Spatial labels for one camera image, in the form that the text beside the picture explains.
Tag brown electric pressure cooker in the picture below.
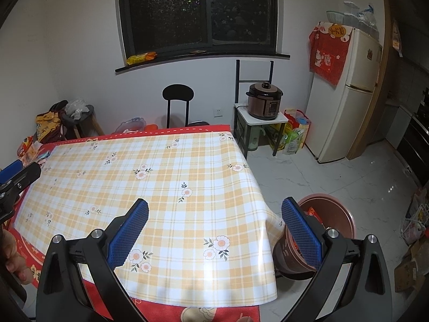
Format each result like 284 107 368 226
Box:
246 81 284 120

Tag black integrated stove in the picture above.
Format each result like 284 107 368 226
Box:
397 87 429 188

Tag dark window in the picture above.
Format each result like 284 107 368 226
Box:
115 0 279 64

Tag orange snack packet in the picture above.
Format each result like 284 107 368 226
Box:
127 52 157 66

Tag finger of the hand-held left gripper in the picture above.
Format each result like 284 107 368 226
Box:
0 160 24 184
7 163 42 199

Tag cream refrigerator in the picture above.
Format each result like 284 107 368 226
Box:
306 27 383 164

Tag red snack packet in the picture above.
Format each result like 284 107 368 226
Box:
307 207 323 226

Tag black round-back chair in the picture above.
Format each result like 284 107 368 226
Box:
162 84 210 130

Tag red printed cloth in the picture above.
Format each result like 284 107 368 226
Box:
308 22 356 86

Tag grey lower kitchen cabinet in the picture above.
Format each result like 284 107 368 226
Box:
385 99 413 150

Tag wooden stool with black seat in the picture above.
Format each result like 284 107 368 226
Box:
60 105 105 140

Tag yellow brown printed bag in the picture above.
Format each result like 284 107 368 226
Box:
36 112 66 143

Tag black round stool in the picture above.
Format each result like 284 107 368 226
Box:
274 264 320 281

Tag wooden door frame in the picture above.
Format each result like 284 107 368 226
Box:
347 0 400 161

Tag black rack with white shelf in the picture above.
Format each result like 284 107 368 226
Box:
234 60 289 160

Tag colourful snack packets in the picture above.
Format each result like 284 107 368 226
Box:
17 137 45 166

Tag red printed tablecloth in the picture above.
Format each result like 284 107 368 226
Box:
7 124 262 322

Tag brown plastic trash bin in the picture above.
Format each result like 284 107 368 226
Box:
272 193 356 280

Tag black window sill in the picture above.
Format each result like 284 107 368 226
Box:
115 53 291 74

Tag white plastic bag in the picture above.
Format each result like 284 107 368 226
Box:
65 99 90 120

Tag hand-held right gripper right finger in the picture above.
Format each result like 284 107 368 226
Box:
281 197 393 322

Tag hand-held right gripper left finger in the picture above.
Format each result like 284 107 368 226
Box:
36 199 150 322

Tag green kettle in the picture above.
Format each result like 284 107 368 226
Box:
245 127 265 152

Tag open cardboard box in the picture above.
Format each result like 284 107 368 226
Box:
394 238 429 292

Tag person's left hand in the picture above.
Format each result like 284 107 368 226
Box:
0 231 33 286

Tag table with red edge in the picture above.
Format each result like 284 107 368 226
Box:
13 131 285 309

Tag green basin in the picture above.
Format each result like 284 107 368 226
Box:
327 10 356 25

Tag yellow green box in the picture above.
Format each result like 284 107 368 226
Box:
266 123 287 150

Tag hanging orange white packet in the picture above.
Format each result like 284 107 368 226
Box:
390 18 405 57

